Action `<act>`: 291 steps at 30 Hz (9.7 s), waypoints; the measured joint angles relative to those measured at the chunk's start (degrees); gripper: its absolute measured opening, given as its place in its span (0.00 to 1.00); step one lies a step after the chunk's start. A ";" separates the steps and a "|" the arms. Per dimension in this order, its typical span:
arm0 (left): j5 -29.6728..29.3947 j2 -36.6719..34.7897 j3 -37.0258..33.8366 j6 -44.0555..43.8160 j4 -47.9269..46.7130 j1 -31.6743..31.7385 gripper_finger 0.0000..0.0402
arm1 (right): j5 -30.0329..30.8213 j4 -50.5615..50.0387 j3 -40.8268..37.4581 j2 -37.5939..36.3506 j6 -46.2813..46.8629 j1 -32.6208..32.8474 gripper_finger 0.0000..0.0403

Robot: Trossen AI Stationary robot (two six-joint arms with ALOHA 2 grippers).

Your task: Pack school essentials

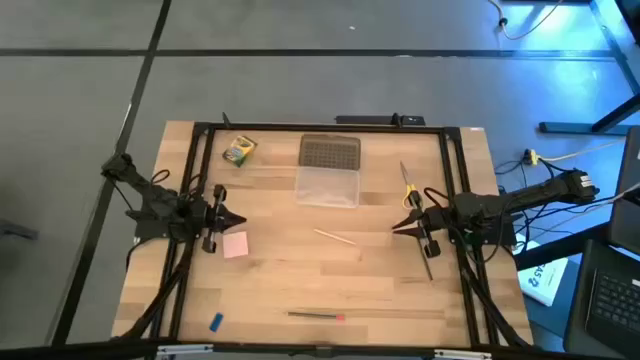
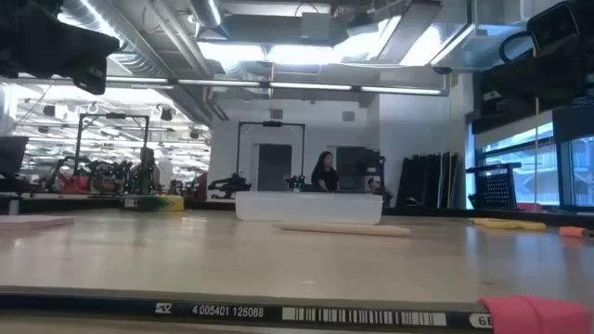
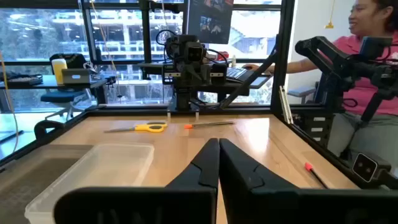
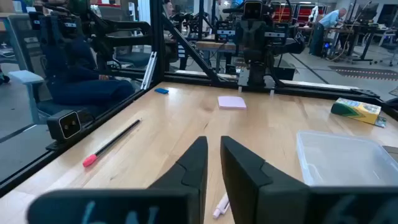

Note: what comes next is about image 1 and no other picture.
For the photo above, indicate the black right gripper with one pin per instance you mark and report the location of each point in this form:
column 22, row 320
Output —
column 431, row 222

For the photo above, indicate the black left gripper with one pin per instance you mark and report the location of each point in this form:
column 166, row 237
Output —
column 218, row 220

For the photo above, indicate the pink sticky note pad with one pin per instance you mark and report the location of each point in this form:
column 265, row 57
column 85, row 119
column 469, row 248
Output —
column 235, row 245

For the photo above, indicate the green yellow crayon box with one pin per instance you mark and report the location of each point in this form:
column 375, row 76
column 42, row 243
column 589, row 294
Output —
column 240, row 150

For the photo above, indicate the light wooden pencil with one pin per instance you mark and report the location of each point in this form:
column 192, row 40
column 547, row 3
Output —
column 335, row 237

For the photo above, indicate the blue eraser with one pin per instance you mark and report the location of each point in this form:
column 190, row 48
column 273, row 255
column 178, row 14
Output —
column 216, row 322

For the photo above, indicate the clear pencil case grey lid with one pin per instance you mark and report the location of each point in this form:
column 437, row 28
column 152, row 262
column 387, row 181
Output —
column 330, row 152

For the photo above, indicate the black pencil pink eraser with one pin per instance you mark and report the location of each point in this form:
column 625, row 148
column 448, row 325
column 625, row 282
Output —
column 315, row 315

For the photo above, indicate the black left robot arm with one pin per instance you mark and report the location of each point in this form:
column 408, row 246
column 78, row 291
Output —
column 150, row 197

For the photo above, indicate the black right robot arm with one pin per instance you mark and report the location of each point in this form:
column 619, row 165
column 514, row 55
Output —
column 525, row 195

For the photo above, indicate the black mounting bar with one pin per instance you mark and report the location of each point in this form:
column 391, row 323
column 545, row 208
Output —
column 370, row 120

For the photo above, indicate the white cardboard box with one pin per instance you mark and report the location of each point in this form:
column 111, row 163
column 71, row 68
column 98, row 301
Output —
column 542, row 285

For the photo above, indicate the black diagonal desk bar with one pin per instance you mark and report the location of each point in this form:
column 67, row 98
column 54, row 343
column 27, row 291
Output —
column 560, row 245

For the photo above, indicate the black crossbeam silver brackets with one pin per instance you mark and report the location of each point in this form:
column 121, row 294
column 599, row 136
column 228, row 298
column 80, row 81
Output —
column 75, row 351

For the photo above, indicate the black laptop lid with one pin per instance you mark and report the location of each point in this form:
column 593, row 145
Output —
column 627, row 220

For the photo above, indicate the black laptop with keyboard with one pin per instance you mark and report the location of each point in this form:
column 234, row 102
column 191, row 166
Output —
column 615, row 300

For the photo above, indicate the black metal table frame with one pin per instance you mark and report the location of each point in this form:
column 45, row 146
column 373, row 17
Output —
column 325, row 128

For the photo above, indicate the black desk leg frame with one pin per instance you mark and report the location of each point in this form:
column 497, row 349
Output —
column 570, row 127

